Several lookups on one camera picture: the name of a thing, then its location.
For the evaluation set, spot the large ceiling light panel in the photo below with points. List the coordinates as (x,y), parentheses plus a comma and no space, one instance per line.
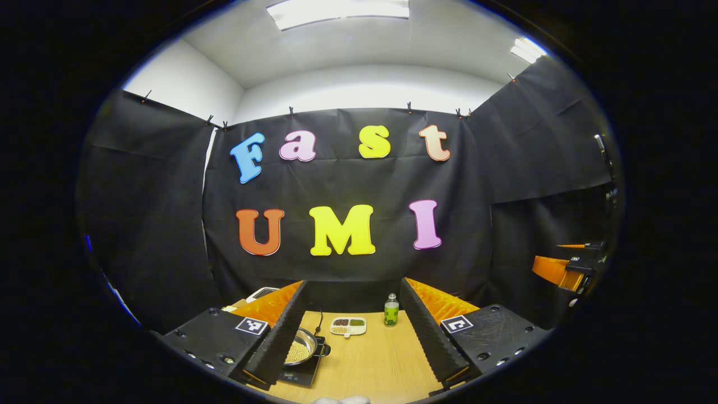
(336,12)

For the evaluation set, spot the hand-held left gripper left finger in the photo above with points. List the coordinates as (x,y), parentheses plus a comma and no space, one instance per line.
(280,342)

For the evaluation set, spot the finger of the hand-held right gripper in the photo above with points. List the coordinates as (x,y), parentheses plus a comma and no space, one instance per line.
(594,246)
(552,270)

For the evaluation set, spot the small ceiling light panel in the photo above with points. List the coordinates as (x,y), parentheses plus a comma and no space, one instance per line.
(527,50)

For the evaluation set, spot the white divided bean dish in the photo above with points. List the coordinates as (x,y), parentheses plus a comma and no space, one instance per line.
(348,325)

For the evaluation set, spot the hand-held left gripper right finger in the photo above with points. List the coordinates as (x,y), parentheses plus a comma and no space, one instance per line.
(429,336)

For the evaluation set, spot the row of cloth clips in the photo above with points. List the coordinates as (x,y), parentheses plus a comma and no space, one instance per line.
(291,111)

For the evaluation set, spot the pile of yellow soybeans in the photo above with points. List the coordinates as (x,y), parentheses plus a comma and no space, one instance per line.
(297,352)

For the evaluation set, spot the stainless steel pot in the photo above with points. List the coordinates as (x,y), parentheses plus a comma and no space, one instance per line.
(310,341)

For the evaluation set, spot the black induction cooktop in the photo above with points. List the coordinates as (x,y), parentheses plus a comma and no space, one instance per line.
(305,374)

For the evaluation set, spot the white toaster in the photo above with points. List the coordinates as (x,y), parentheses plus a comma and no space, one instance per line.
(261,293)

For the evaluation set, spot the green drink bottle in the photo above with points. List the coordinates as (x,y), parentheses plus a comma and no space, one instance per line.
(391,314)

